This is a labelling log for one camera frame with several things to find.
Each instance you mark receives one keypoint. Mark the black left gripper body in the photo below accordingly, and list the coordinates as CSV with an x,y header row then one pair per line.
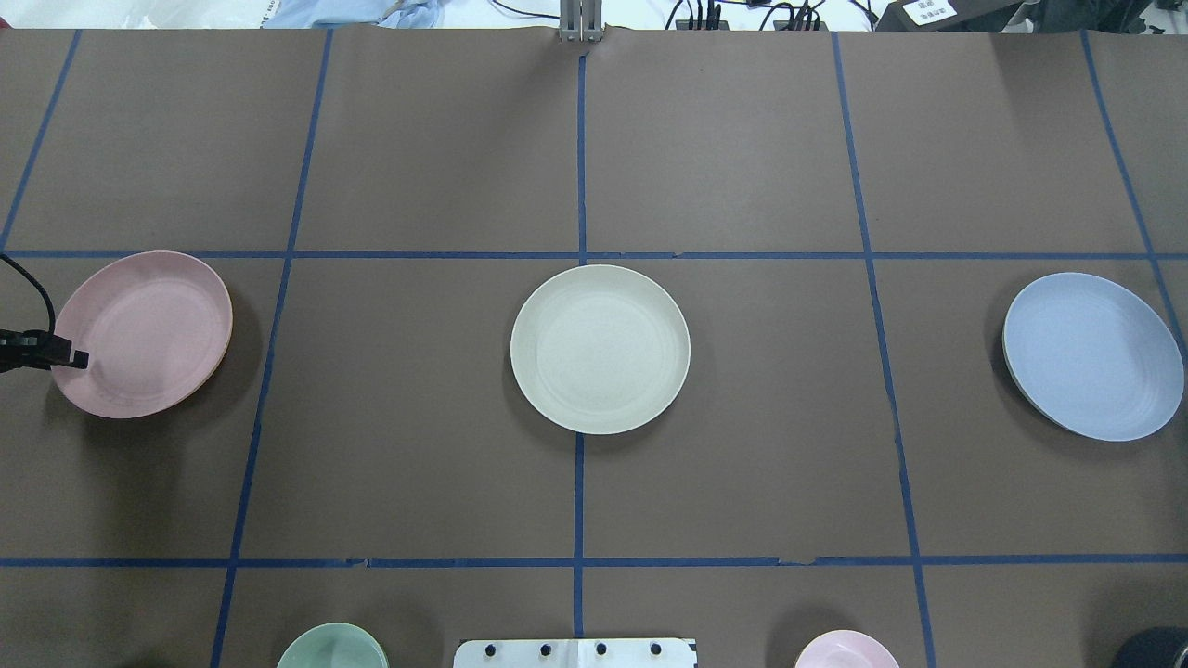
x,y
37,353

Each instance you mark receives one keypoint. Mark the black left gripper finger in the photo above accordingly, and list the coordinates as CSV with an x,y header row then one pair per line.
x,y
65,356

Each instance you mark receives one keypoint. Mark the pink plate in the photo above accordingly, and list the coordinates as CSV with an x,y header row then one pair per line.
x,y
155,325

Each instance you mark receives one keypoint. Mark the blue plate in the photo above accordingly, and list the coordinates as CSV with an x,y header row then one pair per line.
x,y
1093,357

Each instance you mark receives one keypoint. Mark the green bowl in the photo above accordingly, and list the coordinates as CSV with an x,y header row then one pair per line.
x,y
334,645

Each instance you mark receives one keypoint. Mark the light blue cloth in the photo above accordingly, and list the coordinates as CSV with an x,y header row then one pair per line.
x,y
331,14

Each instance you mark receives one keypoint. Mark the beige plate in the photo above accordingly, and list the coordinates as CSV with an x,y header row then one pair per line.
x,y
600,349

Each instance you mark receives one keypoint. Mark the pink bowl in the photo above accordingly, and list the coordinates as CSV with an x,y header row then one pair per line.
x,y
845,648

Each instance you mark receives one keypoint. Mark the black box with label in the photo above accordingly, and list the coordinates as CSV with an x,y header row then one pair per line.
x,y
956,16

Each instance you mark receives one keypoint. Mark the dark pot with glass lid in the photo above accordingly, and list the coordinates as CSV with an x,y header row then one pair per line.
x,y
1163,646

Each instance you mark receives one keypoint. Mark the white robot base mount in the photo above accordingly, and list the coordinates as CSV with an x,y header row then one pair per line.
x,y
578,652

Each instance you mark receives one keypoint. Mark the aluminium frame post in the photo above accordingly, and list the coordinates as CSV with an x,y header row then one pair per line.
x,y
581,21

